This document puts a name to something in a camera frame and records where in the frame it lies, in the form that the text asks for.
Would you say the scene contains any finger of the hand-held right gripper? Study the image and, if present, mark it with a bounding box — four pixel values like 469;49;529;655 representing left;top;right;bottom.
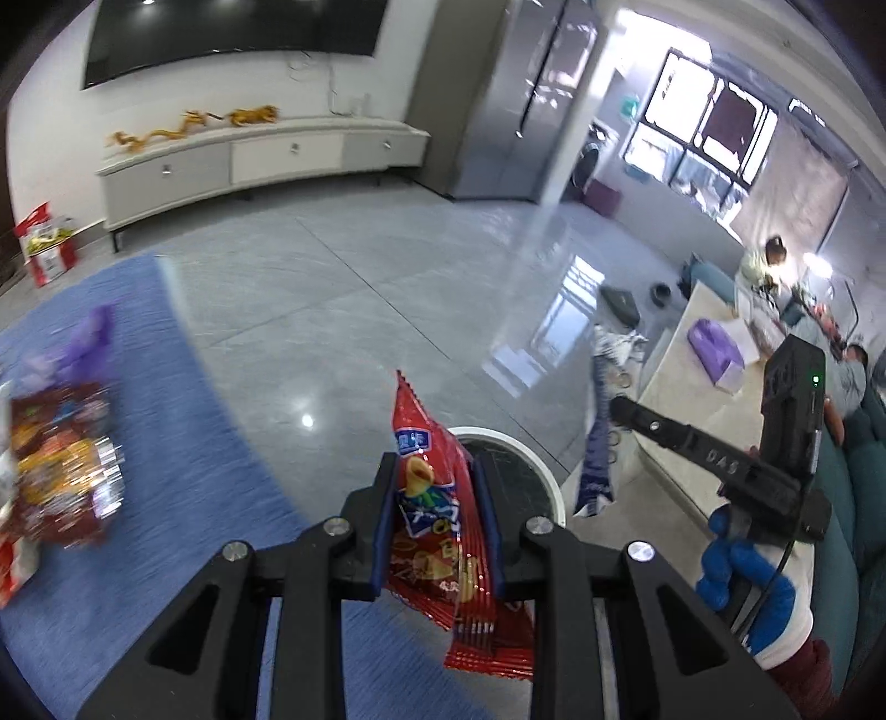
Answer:
609;396;763;486

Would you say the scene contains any dark red snack packet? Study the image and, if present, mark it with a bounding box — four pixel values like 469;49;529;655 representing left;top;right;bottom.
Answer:
8;384;129;549

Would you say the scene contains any person's right hand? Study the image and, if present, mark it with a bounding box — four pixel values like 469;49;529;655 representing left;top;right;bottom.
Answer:
696;505;815;670

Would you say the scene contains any white marble table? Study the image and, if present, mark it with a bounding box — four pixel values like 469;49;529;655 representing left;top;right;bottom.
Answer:
635;280;859;555

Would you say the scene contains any white round trash bin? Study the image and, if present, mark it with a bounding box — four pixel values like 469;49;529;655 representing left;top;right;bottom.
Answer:
446;427;570;534

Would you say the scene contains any large window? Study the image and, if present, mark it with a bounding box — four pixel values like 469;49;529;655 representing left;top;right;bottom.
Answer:
626;48;780;209

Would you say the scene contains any person's right forearm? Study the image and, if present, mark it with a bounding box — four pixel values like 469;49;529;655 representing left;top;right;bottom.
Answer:
767;637;840;718

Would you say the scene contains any black flat case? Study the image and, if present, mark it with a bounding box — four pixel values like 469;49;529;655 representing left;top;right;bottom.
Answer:
599;285;642;326

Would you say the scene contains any grey refrigerator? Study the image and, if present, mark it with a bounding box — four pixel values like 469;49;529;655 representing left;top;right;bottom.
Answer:
415;0;610;203

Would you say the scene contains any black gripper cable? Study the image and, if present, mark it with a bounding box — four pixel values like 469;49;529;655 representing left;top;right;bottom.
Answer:
732;540;797;632

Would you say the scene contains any golden dragon toy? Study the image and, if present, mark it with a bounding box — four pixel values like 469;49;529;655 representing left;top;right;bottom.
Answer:
107;109;226;157

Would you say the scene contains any washing machine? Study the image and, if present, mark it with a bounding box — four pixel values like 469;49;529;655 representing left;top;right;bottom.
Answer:
571;125;624;196

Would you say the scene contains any black wall television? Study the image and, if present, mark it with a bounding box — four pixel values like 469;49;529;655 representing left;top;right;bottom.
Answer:
81;0;389;91

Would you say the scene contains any blue white wrapper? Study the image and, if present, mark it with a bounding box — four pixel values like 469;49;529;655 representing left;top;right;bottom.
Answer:
571;325;650;517

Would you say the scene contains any grey white television cabinet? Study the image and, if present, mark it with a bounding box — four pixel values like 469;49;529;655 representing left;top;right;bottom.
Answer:
97;117;431;251

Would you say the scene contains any purple tissue pack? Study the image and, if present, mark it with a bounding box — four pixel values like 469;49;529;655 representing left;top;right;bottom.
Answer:
687;318;746;393

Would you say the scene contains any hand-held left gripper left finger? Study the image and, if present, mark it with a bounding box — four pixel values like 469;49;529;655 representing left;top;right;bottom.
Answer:
75;453;399;720

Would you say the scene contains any purple plastic bag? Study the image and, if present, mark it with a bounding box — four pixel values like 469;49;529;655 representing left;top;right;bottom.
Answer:
24;305;117;390

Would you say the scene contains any teal sofa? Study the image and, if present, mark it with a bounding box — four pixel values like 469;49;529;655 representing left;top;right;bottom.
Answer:
813;360;886;697

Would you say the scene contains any white red snack packet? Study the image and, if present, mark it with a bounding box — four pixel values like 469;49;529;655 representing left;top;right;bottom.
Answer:
0;529;41;610

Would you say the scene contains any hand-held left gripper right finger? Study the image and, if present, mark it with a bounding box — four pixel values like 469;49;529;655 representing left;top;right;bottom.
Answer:
471;453;804;720

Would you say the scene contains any blue shaggy rug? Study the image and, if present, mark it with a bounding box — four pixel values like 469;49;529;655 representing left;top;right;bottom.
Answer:
0;255;534;720

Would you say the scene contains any red white gift bag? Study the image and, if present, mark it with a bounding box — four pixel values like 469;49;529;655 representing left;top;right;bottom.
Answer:
15;202;80;287

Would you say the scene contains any grey curtain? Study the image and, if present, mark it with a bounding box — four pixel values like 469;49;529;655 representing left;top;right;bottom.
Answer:
734;125;849;251

